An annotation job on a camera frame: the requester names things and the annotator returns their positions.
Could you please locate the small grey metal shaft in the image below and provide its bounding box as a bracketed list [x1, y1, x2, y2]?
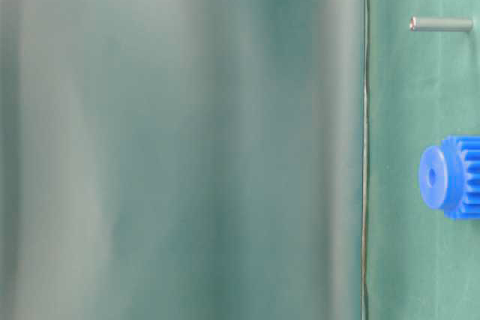
[409, 16, 474, 32]

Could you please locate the blue plastic gear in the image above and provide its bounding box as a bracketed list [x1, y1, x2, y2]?
[418, 136, 479, 220]

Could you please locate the green cloth mat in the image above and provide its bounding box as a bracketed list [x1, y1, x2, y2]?
[1, 0, 479, 319]

